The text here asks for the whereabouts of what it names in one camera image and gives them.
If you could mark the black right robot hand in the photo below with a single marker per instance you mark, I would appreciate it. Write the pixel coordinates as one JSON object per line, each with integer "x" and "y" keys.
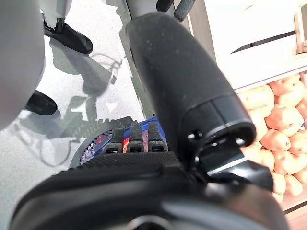
{"x": 182, "y": 79}

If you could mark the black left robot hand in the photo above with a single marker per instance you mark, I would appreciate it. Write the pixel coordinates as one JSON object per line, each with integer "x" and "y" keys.
{"x": 183, "y": 9}

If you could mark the blue plastic shopping basket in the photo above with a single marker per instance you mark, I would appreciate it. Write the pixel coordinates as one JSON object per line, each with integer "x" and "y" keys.
{"x": 127, "y": 129}

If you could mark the brown potato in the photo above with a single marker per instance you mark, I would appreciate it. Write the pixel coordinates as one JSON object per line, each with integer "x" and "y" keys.
{"x": 291, "y": 98}
{"x": 293, "y": 185}
{"x": 302, "y": 173}
{"x": 284, "y": 117}
{"x": 298, "y": 143}
{"x": 278, "y": 183}
{"x": 302, "y": 107}
{"x": 286, "y": 83}
{"x": 257, "y": 97}
{"x": 274, "y": 140}
{"x": 267, "y": 158}
{"x": 286, "y": 163}
{"x": 259, "y": 122}

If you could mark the wooden crate with potatoes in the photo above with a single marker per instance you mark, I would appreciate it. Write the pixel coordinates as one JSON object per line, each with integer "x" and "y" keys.
{"x": 275, "y": 76}

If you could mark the black left robot foot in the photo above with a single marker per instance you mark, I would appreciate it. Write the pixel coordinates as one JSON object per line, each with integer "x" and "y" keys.
{"x": 72, "y": 38}

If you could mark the black robot foot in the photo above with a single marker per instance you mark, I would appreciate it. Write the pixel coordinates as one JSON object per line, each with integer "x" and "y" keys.
{"x": 72, "y": 38}
{"x": 43, "y": 104}

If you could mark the silver left robot leg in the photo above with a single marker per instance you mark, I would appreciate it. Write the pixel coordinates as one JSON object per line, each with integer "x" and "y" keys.
{"x": 55, "y": 9}

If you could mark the silver robot leg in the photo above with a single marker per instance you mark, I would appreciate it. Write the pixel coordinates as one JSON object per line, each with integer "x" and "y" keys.
{"x": 19, "y": 60}
{"x": 55, "y": 9}

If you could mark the black right robot foot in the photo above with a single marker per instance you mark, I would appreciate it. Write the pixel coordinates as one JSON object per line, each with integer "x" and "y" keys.
{"x": 43, "y": 104}

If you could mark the silver right robot leg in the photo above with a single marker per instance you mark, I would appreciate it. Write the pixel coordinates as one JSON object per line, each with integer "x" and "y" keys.
{"x": 19, "y": 60}

